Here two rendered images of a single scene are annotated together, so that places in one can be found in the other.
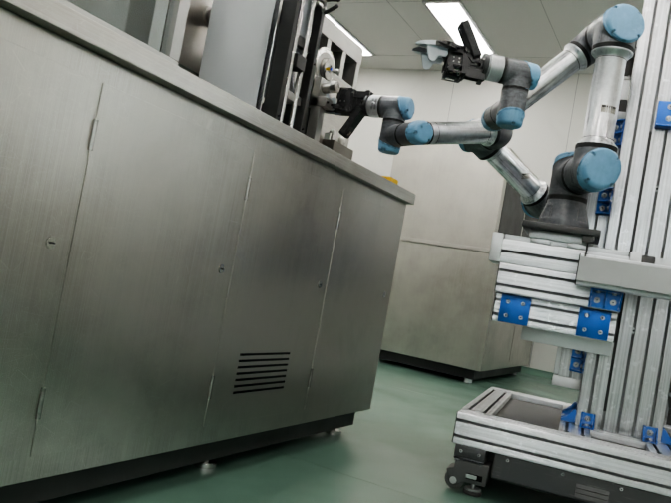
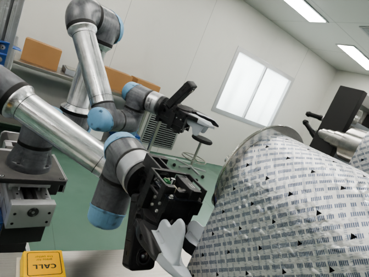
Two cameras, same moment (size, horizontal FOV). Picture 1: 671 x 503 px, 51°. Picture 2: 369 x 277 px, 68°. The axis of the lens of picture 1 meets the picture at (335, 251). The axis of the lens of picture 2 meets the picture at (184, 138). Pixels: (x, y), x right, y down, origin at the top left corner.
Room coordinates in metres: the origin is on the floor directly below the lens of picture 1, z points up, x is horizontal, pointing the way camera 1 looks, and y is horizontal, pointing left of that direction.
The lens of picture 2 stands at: (2.76, 0.20, 1.33)
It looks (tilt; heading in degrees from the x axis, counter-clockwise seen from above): 11 degrees down; 207
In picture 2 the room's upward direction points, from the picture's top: 22 degrees clockwise
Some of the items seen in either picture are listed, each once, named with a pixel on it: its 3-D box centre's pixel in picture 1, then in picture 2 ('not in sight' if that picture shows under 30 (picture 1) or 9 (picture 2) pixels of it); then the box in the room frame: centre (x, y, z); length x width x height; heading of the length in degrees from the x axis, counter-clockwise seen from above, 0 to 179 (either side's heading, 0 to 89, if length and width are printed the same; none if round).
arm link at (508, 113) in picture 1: (509, 109); (127, 121); (2.01, -0.42, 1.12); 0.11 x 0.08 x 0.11; 6
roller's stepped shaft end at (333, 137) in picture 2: not in sight; (333, 137); (2.15, 0.19, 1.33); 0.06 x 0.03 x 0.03; 63
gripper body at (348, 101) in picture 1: (354, 103); (160, 194); (2.41, 0.03, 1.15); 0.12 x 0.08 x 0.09; 63
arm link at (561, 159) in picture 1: (572, 176); (43, 124); (2.15, -0.67, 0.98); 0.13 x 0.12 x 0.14; 6
